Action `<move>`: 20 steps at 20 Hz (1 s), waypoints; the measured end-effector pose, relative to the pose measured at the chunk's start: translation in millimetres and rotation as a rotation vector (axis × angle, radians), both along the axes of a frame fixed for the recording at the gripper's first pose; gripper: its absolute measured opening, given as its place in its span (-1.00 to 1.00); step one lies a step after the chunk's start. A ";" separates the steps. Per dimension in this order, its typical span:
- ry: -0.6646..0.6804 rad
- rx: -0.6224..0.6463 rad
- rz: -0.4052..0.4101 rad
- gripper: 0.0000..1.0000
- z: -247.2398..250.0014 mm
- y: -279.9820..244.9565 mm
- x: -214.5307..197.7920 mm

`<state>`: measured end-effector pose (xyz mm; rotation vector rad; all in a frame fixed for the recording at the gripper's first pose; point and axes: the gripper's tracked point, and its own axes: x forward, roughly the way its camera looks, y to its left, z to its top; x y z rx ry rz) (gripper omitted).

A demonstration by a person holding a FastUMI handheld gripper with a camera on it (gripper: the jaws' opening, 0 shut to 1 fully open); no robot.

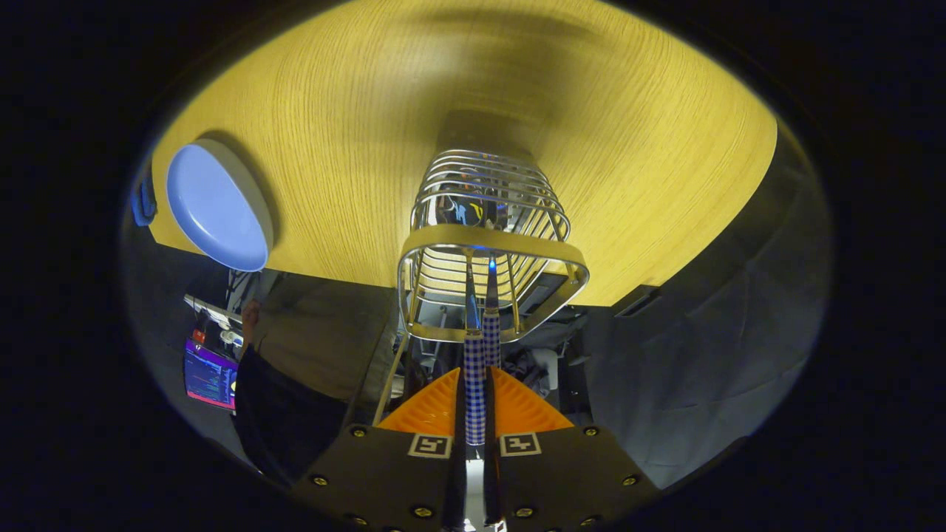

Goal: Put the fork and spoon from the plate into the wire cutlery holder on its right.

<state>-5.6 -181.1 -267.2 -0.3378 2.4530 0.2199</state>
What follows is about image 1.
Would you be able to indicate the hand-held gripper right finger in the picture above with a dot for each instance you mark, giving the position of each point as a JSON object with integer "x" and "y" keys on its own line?
{"x": 569, "y": 480}

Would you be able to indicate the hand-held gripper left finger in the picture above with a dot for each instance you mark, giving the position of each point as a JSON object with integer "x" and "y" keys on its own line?
{"x": 384, "y": 480}

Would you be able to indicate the laptop screen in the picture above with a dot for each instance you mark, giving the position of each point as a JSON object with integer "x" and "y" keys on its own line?
{"x": 211, "y": 377}

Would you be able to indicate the blue plate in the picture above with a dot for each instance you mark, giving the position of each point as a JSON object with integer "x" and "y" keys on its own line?
{"x": 214, "y": 207}

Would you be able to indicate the blue folded towel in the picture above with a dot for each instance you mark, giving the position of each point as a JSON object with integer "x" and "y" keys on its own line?
{"x": 144, "y": 203}

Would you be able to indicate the black table bracket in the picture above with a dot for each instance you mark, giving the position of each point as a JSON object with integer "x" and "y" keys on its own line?
{"x": 637, "y": 301}

